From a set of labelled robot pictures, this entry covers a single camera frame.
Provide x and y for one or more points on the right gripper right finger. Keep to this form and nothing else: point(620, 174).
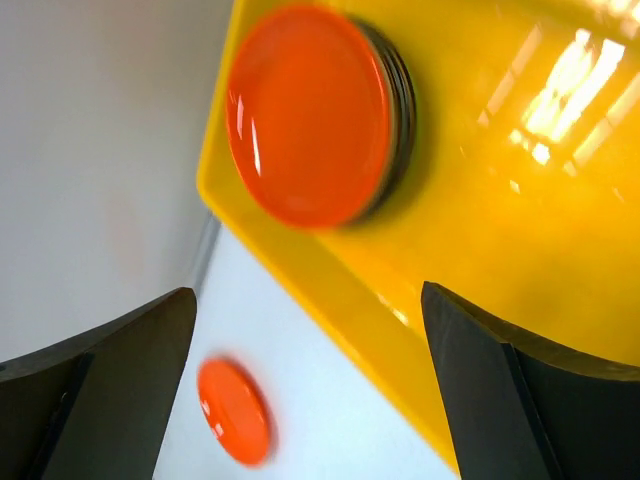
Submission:
point(521, 406)

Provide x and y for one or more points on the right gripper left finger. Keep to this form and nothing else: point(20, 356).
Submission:
point(96, 405)

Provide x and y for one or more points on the orange plate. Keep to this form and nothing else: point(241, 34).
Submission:
point(235, 410)
point(309, 117)

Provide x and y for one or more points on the yellow patterned plate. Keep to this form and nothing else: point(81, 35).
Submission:
point(402, 115)

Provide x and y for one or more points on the yellow plastic bin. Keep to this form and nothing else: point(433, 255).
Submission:
point(522, 195)

